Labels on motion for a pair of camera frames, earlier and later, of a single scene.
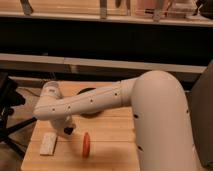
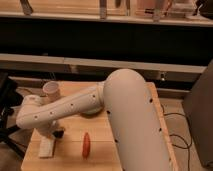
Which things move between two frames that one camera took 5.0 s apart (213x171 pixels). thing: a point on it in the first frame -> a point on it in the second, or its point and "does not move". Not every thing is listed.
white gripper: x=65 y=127 -> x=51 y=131
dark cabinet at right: x=201 y=107 does not move
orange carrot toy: x=86 y=145 does not move
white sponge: x=47 y=143 does not move
